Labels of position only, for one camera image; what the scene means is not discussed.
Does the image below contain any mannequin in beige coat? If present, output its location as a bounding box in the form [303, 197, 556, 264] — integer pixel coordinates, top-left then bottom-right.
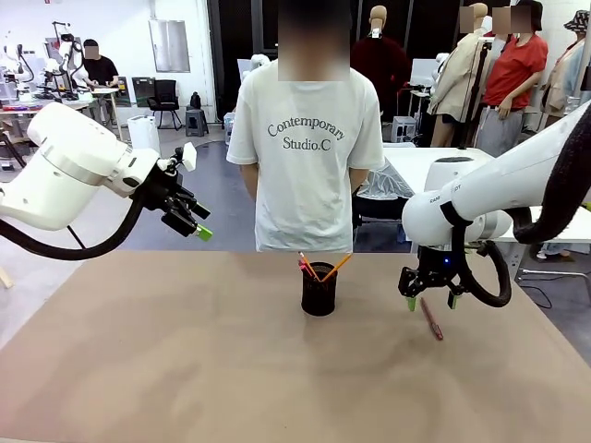
[427, 3, 493, 149]

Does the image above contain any pink pen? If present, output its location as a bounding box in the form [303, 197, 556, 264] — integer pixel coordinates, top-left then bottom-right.
[298, 257, 320, 281]

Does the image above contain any clear plastic bag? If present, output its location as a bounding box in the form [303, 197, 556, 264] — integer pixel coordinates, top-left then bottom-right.
[357, 164, 416, 200]

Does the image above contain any black mesh pen holder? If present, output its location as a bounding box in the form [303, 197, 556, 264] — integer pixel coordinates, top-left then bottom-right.
[300, 261, 339, 318]

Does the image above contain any mannequin in dark red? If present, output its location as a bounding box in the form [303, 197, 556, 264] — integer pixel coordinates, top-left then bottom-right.
[350, 5, 412, 126]

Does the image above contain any white air purifier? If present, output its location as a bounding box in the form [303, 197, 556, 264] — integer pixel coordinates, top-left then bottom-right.
[127, 114, 161, 151]

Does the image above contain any white robot head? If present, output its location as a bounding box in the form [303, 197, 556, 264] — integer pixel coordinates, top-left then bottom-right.
[237, 54, 278, 84]

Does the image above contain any white storage stool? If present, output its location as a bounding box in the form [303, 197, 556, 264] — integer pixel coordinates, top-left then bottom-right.
[391, 114, 416, 142]

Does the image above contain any black office chair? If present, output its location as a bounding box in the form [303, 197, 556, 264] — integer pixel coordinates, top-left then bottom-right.
[146, 78, 184, 132]

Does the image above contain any large white table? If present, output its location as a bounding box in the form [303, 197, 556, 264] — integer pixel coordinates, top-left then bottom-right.
[380, 142, 591, 244]

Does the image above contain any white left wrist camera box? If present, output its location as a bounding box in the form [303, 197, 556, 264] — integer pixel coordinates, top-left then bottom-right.
[177, 141, 199, 173]

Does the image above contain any white display panel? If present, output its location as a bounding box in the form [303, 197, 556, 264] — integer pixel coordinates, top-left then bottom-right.
[409, 58, 447, 89]

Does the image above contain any yellow pencil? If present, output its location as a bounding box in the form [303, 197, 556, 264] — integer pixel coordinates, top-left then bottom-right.
[321, 252, 354, 282]
[297, 251, 322, 281]

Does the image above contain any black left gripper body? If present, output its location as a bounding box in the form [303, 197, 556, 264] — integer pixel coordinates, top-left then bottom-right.
[137, 159, 187, 219]

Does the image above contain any mannequin with bucket hat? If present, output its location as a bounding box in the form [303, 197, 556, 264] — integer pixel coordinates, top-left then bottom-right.
[539, 9, 591, 133]

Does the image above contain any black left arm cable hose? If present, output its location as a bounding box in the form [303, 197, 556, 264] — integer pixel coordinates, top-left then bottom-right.
[0, 182, 161, 263]

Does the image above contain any grey plastic stool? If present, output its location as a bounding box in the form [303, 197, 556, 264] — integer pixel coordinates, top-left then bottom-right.
[185, 108, 210, 138]

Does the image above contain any wooden-top work table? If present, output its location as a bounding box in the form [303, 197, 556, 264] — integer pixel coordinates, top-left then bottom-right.
[90, 86, 122, 139]

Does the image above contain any person in white printed t-shirt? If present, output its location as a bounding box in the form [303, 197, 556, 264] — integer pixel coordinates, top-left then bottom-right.
[225, 0, 387, 254]

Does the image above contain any red pen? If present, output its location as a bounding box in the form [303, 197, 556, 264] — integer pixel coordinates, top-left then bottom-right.
[418, 297, 444, 341]

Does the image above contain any person in black t-shirt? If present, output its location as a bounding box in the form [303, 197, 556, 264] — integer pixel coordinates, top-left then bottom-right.
[81, 39, 121, 89]

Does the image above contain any grey wall panel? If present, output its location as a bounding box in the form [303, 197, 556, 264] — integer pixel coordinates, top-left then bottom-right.
[148, 18, 191, 74]

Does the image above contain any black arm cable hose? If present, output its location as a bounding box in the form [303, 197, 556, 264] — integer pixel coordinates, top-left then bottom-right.
[0, 182, 161, 263]
[440, 108, 591, 309]

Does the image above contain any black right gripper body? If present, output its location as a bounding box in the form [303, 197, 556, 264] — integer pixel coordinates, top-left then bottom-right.
[417, 246, 463, 287]

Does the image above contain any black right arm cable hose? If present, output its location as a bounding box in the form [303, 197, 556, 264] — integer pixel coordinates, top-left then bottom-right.
[440, 108, 591, 309]

